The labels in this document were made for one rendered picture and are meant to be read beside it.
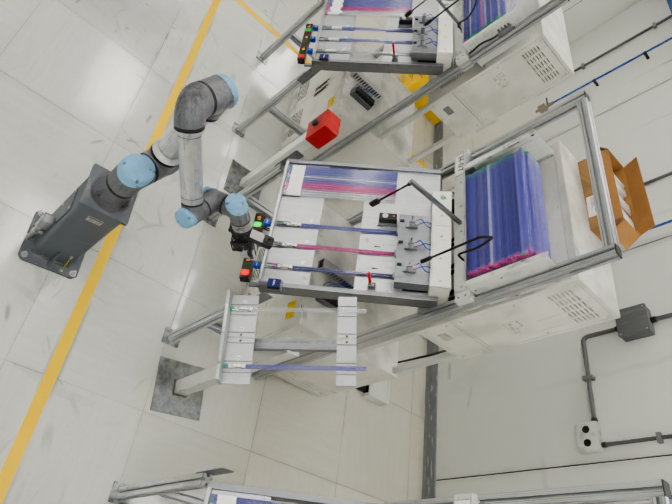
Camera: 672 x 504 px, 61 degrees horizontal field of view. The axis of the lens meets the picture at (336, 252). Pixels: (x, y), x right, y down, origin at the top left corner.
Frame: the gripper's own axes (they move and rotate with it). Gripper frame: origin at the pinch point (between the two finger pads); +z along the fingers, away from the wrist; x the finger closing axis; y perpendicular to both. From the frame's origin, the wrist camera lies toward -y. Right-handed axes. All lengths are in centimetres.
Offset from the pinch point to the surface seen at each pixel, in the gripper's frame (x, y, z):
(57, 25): -116, 124, -22
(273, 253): -6.4, -5.5, 5.3
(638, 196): -40, -151, -9
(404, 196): -43, -58, 5
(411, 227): -21, -61, -1
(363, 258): -7.8, -42.9, 5.3
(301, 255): -6.6, -17.3, 5.3
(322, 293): 10.0, -28.3, 6.3
